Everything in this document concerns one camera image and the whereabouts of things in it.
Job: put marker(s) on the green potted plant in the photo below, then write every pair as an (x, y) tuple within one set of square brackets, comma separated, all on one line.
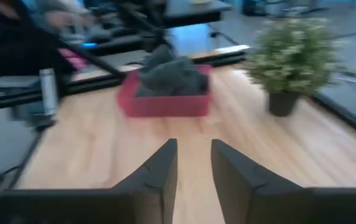
[(293, 56)]

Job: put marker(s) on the backlit keyboard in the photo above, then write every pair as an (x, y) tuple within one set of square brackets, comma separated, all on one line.
[(73, 59)]

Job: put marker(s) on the black desk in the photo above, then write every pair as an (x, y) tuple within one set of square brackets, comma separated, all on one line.
[(196, 12)]

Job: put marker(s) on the red fabric bin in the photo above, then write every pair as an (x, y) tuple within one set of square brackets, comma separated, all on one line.
[(165, 105)]

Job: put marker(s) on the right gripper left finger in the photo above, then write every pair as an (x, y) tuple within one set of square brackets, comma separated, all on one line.
[(153, 199)]

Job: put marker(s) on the person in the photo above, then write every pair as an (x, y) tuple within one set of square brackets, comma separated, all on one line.
[(13, 37)]

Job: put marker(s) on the person's hand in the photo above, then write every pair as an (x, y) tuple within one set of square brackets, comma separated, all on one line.
[(58, 18)]

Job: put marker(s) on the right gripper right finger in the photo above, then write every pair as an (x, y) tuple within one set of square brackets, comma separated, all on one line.
[(259, 199)]

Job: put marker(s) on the dark grey cloth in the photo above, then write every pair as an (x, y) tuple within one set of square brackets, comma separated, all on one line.
[(175, 81)]

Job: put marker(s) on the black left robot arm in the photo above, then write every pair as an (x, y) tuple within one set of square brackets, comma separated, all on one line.
[(97, 60)]

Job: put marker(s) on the silver cylinder post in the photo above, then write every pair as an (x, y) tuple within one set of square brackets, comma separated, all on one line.
[(48, 91)]

